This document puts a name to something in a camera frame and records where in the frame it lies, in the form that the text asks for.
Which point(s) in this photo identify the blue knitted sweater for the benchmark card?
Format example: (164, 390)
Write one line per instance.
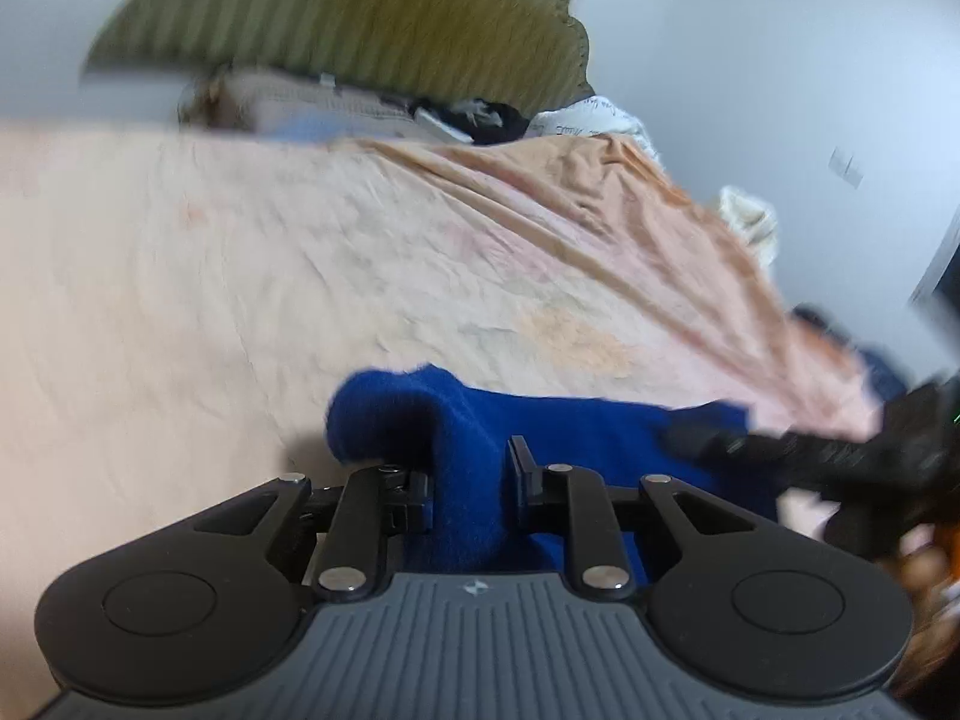
(540, 442)

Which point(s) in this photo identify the cream quilt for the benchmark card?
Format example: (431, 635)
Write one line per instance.
(750, 221)

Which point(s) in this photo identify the dark window frame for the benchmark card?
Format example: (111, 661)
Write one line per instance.
(939, 255)

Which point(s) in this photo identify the pink bed sheet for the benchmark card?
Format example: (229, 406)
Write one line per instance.
(300, 270)

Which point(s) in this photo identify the dark blue cloth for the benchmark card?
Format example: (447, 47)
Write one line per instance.
(862, 360)

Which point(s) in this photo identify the grey wall switch plate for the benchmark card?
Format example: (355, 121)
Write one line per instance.
(846, 167)

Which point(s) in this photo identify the white printed quilt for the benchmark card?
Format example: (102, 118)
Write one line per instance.
(592, 124)

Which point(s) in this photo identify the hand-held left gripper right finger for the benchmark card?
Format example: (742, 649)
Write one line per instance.
(522, 481)

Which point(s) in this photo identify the olive padded headboard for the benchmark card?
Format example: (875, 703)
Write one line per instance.
(352, 15)

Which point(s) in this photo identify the dark clothes at headboard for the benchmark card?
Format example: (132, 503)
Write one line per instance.
(480, 120)

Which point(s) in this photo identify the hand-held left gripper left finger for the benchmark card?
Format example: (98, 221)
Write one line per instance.
(420, 501)

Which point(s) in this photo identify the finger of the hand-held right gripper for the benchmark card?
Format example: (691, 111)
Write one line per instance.
(780, 454)

